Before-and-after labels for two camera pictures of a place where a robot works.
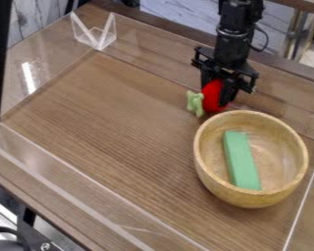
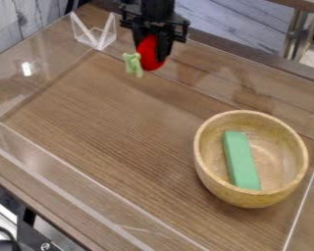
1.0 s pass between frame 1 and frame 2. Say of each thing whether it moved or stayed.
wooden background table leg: stayed
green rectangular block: stayed
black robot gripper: moved
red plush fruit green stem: moved
